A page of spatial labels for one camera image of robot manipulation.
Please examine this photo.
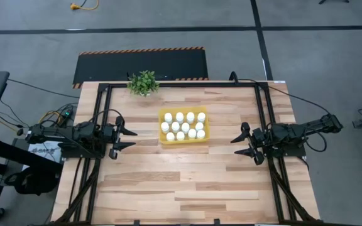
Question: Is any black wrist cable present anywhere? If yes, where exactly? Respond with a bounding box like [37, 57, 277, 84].
[88, 108, 126, 126]
[304, 128, 328, 154]

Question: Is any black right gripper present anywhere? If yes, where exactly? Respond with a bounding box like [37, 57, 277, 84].
[230, 122, 272, 166]

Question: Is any yellow cable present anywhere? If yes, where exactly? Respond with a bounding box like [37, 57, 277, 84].
[38, 110, 64, 125]

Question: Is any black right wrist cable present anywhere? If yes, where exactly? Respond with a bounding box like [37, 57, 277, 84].
[304, 128, 328, 154]

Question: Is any yellow extension cord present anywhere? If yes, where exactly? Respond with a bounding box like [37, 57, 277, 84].
[70, 0, 100, 11]

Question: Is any black tripod stand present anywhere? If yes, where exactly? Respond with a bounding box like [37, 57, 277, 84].
[318, 0, 351, 5]

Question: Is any green plant in white pot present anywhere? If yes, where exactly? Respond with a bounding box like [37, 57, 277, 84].
[126, 70, 160, 97]

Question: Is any white printed sheet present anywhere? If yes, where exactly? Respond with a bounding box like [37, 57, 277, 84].
[21, 139, 64, 172]

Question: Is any black floor cable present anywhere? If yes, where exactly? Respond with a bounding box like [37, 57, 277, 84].
[7, 78, 80, 100]

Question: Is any black hazard-striped floor mat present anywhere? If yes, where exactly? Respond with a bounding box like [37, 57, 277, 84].
[72, 46, 209, 90]

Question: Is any black aluminium table frame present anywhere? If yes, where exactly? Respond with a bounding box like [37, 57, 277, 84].
[53, 80, 319, 226]

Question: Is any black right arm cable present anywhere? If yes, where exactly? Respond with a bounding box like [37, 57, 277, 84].
[229, 71, 332, 116]

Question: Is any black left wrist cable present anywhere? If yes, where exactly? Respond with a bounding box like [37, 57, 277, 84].
[88, 108, 126, 126]

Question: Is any yellow translucent plastic basket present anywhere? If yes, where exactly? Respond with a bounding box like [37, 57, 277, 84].
[158, 105, 211, 146]

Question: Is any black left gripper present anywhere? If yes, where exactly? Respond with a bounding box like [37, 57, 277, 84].
[101, 115, 138, 160]

